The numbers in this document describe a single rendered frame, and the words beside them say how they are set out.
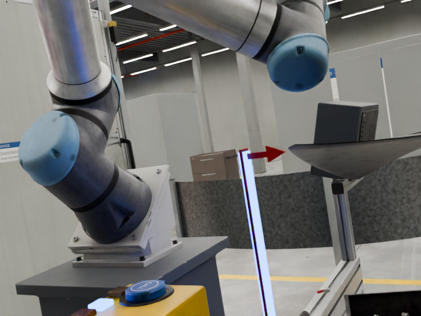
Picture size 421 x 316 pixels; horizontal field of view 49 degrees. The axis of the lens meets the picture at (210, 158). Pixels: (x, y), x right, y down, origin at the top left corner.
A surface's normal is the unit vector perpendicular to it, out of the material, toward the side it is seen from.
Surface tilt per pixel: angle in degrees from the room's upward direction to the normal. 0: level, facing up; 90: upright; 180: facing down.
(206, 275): 90
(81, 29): 129
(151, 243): 90
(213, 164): 90
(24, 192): 90
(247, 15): 99
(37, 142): 52
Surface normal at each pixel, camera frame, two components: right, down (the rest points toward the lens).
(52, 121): -0.47, -0.51
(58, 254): 0.87, -0.11
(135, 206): 0.62, -0.15
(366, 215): -0.21, 0.08
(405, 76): -0.51, 0.13
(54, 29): -0.12, 0.75
